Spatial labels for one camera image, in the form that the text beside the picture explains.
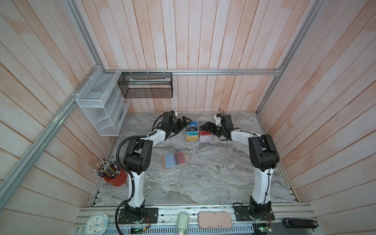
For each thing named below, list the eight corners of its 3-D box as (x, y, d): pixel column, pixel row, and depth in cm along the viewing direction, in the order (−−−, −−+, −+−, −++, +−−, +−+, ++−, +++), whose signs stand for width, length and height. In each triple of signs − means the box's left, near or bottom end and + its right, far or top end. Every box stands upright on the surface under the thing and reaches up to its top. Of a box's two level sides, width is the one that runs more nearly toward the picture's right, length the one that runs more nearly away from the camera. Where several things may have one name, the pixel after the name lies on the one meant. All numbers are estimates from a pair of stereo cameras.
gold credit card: (186, 141, 105) (186, 138, 101) (186, 138, 107) (186, 135, 103) (197, 141, 105) (198, 138, 101) (197, 138, 107) (198, 135, 103)
